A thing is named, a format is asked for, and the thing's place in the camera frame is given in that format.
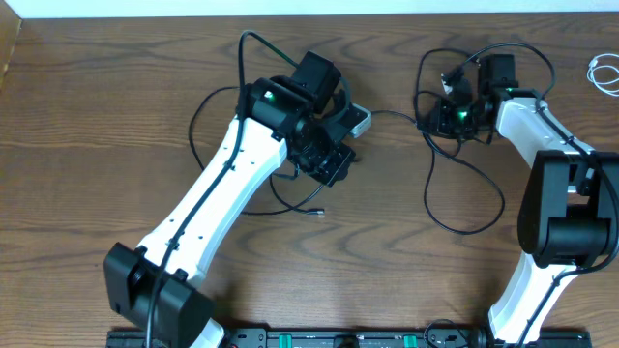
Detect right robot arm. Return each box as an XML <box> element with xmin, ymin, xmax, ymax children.
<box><xmin>418</xmin><ymin>54</ymin><xmax>618</xmax><ymax>347</ymax></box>

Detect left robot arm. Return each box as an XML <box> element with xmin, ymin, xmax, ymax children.
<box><xmin>103</xmin><ymin>52</ymin><xmax>355</xmax><ymax>347</ymax></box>

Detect white usb cable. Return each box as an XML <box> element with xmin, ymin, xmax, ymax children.
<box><xmin>587</xmin><ymin>51</ymin><xmax>619</xmax><ymax>98</ymax></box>

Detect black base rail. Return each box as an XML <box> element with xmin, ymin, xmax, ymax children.
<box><xmin>104</xmin><ymin>327</ymin><xmax>593</xmax><ymax>348</ymax></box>

